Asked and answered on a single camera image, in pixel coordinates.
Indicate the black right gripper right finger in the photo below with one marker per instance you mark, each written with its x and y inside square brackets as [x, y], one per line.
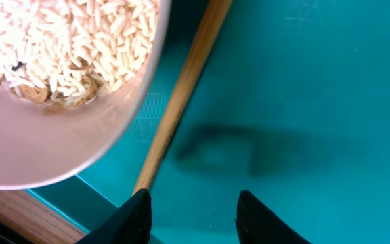
[257, 224]

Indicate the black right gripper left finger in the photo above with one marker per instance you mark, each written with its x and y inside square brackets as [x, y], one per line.
[130, 224]

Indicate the pink bowl with rice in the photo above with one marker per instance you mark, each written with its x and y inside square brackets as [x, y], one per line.
[38, 150]

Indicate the wooden chopstick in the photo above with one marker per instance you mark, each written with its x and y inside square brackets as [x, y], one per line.
[204, 39]

